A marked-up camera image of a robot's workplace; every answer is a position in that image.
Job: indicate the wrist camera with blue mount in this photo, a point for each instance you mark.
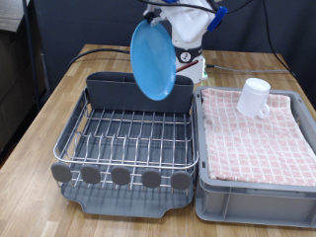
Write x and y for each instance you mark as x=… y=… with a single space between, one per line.
x=170 y=1

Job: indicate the black metal pole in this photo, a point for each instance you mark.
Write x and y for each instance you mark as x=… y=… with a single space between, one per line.
x=31 y=49

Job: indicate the blue plate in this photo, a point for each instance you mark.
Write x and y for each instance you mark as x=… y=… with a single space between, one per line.
x=153 y=62

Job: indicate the dark grey cutlery holder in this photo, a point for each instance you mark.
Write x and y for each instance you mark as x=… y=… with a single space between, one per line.
x=108 y=92

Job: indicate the white mug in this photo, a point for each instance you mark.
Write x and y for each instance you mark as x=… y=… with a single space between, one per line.
x=252 y=98

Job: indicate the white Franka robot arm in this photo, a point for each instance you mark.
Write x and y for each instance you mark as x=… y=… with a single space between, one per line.
x=187 y=56

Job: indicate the grey plastic crate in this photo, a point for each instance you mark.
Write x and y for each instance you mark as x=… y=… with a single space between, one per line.
x=250 y=204

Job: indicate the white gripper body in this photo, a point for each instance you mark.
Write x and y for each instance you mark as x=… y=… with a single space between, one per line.
x=187 y=23

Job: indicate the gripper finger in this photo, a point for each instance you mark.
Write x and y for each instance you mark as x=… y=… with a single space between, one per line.
x=149 y=17

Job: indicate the dark cabinet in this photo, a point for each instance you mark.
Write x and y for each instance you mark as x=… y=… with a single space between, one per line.
x=13 y=92

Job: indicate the grey plastic drain tray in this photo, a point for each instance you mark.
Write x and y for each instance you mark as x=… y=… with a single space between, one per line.
x=125 y=204

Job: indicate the pink checkered cloth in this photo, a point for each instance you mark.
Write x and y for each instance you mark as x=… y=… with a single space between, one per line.
x=250 y=148

